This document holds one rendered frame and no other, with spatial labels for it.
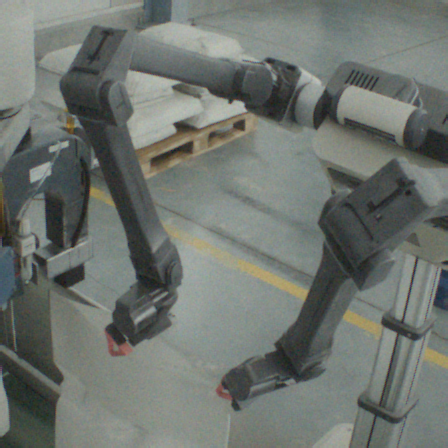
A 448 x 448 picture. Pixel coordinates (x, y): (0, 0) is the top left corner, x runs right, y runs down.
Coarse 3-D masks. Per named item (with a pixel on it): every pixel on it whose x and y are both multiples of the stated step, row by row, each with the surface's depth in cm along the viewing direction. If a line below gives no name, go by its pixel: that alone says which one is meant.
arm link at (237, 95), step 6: (234, 60) 147; (246, 60) 150; (240, 66) 145; (246, 66) 144; (222, 96) 149; (228, 96) 147; (234, 96) 146; (240, 96) 145; (228, 102) 151; (246, 102) 146; (246, 108) 149; (252, 108) 149
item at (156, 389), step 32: (64, 320) 169; (96, 320) 165; (64, 352) 174; (96, 352) 161; (160, 352) 159; (64, 384) 173; (96, 384) 165; (128, 384) 156; (160, 384) 153; (192, 384) 150; (64, 416) 171; (96, 416) 165; (128, 416) 161; (160, 416) 157; (192, 416) 154; (224, 416) 148
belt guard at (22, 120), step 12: (24, 108) 156; (12, 120) 150; (24, 120) 156; (0, 132) 145; (12, 132) 147; (24, 132) 157; (0, 144) 140; (12, 144) 148; (0, 156) 140; (0, 168) 140
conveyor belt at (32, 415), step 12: (12, 384) 235; (12, 396) 231; (24, 396) 231; (36, 396) 232; (12, 408) 226; (24, 408) 227; (36, 408) 227; (48, 408) 228; (12, 420) 221; (24, 420) 222; (36, 420) 223; (48, 420) 223; (12, 432) 217; (24, 432) 218; (36, 432) 218; (48, 432) 219; (0, 444) 212; (12, 444) 213; (24, 444) 213; (36, 444) 214; (48, 444) 214
